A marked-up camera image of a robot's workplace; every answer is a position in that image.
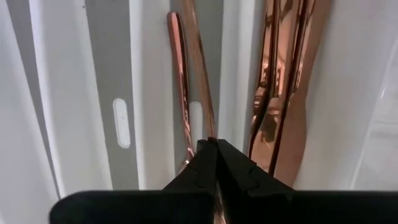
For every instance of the copper spoon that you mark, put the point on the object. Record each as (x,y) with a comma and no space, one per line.
(200,71)
(178,56)

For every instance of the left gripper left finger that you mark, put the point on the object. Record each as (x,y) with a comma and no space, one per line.
(155,208)

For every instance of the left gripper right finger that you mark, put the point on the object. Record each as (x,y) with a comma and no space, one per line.
(280,208)

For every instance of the white cutlery organizer tray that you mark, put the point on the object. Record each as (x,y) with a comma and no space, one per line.
(62,93)

